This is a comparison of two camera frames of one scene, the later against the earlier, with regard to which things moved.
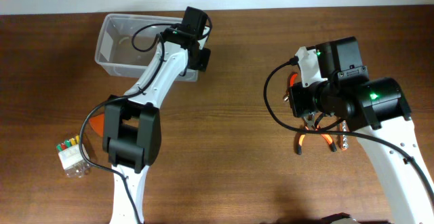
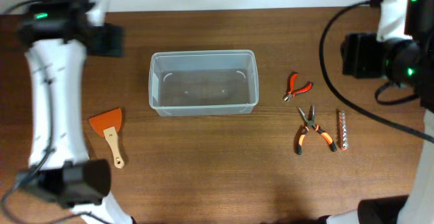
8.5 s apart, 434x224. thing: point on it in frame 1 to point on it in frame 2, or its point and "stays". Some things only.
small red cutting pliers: x=291 y=81 stays
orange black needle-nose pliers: x=309 y=122 stays
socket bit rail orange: x=343 y=139 stays
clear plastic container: x=126 y=44 to x=203 y=83
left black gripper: x=203 y=62 to x=111 y=43
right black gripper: x=298 y=104 to x=354 y=48
